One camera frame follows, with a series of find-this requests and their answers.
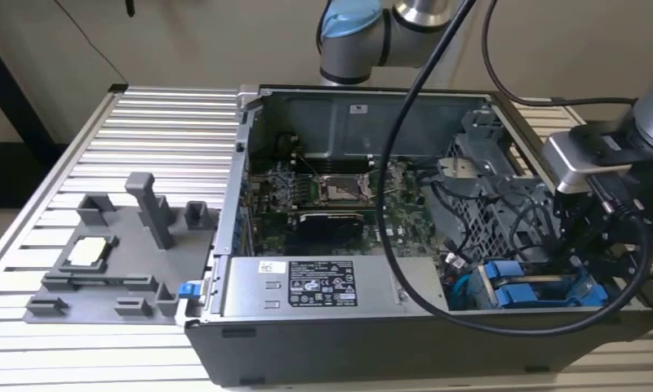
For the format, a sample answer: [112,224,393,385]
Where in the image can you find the hard disk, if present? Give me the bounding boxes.
[481,260,609,308]

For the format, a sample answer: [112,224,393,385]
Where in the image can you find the metal disk bay cage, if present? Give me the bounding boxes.
[428,109,557,269]

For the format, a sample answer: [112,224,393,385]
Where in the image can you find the black RAM slot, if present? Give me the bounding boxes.
[296,159,392,167]
[296,163,392,170]
[296,167,392,174]
[296,154,392,163]

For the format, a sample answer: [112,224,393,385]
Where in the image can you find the green motherboard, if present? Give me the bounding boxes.
[247,158,445,259]

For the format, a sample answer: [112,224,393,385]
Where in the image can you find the CPU socket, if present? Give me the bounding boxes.
[308,172,377,206]

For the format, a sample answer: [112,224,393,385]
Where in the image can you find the black graphics card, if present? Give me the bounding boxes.
[284,210,383,257]

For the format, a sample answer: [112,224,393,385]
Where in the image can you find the grey PC case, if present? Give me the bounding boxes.
[182,83,653,387]

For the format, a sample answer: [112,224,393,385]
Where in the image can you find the grey power supply unit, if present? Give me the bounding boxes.
[219,255,451,320]

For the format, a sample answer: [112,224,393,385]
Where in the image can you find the grey parts rack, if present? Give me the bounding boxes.
[24,171,223,326]

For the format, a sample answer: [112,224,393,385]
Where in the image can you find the silver CPU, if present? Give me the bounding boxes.
[66,236,114,267]

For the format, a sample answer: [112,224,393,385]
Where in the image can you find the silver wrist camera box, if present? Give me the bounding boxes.
[537,125,639,195]

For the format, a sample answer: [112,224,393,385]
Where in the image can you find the black sleeved power wire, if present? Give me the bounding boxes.
[431,180,472,267]

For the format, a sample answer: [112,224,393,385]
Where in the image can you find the blue disk wire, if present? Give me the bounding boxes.
[447,276,479,310]

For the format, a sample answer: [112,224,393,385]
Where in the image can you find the thick black camera cable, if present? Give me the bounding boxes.
[377,0,653,336]

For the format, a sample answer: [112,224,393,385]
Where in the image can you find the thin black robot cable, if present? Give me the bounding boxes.
[481,0,641,108]

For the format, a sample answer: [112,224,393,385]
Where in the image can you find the thin black wall wire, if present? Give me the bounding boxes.
[52,0,129,87]

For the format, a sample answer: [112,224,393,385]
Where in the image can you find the black furniture frame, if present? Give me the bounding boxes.
[0,22,69,210]

